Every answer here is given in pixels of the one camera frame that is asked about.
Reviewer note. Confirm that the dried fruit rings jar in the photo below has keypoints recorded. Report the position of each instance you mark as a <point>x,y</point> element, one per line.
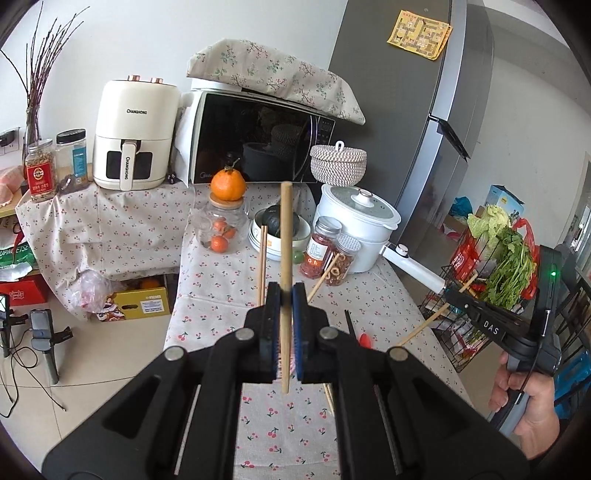
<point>344,267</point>

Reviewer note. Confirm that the white flowered bowl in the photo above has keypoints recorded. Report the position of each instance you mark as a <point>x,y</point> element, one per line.
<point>277,247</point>

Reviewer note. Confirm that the cherry print tablecloth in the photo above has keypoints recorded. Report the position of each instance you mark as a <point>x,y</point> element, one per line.
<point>115,230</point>
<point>221,286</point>

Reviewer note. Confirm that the dark green squash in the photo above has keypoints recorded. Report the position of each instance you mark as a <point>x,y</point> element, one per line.
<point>272,221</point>

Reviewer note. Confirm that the red plastic bag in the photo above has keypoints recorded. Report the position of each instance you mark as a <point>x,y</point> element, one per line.
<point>527,235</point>

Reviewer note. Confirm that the floral cover cloth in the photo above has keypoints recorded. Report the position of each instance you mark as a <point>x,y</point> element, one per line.
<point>277,69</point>

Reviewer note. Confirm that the red plastic spoon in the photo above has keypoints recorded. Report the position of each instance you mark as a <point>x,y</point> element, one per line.
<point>367,341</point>

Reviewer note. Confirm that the green leafy herbs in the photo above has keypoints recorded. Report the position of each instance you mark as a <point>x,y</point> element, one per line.
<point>508,272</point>

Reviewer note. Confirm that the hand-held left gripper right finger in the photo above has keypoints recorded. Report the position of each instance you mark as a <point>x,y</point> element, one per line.
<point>300,332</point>

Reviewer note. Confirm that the black door microwave oven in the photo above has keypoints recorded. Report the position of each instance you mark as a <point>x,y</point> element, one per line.
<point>258,134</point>

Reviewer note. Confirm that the large orange with stem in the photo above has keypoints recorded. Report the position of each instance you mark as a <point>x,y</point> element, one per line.
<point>227,184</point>

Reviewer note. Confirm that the yellow paper note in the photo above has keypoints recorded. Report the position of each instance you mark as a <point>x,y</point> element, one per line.
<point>418,34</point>

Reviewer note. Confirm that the person's right hand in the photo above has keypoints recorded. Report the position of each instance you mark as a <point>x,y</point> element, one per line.
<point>540,406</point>

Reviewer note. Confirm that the red label nut jar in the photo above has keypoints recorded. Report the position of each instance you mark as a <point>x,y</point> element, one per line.
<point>40,180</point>

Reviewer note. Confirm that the napa cabbage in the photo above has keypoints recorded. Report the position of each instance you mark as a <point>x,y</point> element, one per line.
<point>489,219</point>

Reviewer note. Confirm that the red box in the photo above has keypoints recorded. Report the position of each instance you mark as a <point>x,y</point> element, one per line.
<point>23,293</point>

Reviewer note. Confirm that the black chopstick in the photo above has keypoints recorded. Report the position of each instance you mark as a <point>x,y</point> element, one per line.
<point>351,325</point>

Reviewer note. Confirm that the green and white bag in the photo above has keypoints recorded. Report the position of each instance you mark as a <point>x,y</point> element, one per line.
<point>14,261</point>

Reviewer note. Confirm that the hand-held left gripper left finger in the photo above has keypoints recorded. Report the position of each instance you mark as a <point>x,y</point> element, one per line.
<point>276,323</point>

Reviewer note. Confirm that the wooden shelf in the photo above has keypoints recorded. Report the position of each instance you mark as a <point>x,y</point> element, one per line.
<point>11,206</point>

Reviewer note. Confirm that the white cloth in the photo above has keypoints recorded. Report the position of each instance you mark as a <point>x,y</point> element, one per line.
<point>182,138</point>

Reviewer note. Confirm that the blue plastic bag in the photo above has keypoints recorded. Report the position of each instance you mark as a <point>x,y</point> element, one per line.
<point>461,207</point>

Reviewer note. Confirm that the blue label black lid jar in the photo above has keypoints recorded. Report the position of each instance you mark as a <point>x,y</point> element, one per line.
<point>74,161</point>

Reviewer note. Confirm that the grey refrigerator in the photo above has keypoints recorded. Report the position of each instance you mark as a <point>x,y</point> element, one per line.
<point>397,115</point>

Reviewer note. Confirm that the blue and yellow box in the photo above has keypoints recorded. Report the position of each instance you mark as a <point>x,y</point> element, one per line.
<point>503,198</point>

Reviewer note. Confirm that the clear plastic bag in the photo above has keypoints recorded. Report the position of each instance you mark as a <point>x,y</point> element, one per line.
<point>92,290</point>

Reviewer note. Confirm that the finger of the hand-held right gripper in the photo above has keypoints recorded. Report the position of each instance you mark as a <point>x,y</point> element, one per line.
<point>457,297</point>

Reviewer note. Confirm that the white electric cooking pot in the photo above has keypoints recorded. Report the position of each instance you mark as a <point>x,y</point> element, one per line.
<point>355,221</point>

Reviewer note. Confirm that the black power strip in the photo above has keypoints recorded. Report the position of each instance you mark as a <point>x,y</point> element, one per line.
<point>8,138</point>

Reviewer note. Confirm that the yellow cardboard box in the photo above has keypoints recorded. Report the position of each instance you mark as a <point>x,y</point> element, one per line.
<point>147,302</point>

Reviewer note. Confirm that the glass vase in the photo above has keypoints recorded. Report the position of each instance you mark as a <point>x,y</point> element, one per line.
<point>31,129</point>

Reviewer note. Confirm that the bare dry branches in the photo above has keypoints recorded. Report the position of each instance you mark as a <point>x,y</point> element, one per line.
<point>35,92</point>

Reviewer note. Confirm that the dried chili jar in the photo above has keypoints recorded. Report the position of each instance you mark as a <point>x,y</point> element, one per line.
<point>316,254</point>

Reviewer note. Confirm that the pink packet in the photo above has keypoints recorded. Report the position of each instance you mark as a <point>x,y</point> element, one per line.
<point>11,180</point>

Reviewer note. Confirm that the small orange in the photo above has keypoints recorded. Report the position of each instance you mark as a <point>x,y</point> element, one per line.
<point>219,243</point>
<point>224,228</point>

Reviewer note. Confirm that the red snack packet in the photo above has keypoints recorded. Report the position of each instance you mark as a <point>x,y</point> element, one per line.
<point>464,263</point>

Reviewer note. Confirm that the woven lidded basket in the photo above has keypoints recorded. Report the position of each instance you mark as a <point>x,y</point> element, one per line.
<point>337,164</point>

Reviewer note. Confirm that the cream air fryer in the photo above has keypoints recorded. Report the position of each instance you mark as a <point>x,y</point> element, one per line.
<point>138,129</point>

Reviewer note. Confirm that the glass jar with wooden lid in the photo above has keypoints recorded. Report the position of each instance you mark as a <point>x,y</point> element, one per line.
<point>203,221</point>

